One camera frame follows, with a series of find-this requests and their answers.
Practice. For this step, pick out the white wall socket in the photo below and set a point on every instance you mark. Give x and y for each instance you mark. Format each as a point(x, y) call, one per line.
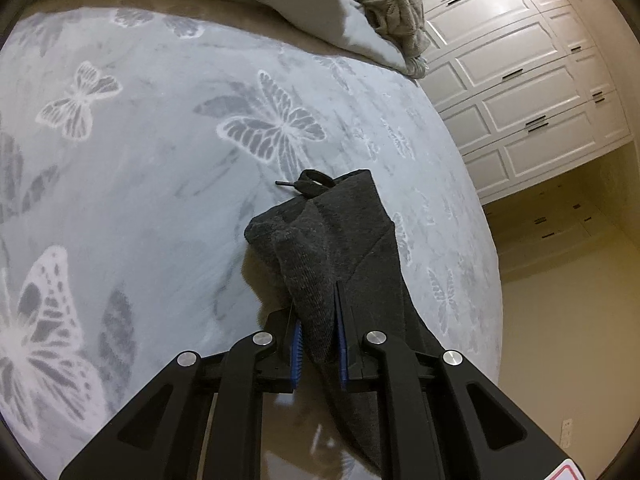
point(568, 433)
point(568, 444)
point(567, 422)

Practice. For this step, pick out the butterfly print blanket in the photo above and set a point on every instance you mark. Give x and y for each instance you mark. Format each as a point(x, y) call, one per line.
point(150, 185)

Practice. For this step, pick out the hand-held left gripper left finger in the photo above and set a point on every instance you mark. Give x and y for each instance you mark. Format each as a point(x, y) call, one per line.
point(296, 356)

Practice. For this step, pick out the white panelled wardrobe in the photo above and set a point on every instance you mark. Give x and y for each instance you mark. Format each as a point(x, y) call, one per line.
point(510, 50)

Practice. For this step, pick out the dark grey pants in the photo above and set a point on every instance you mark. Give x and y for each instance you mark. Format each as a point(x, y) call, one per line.
point(340, 240)

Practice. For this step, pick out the light blue duvet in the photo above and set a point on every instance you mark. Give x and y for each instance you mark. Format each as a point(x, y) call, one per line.
point(310, 5)

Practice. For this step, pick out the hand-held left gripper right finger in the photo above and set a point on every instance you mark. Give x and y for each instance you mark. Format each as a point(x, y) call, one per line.
point(342, 360)

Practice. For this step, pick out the crumpled grey garment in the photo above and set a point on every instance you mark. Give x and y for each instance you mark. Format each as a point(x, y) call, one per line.
point(395, 5)

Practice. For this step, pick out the beige built-in cabinet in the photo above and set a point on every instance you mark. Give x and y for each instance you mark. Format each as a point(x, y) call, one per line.
point(550, 210)

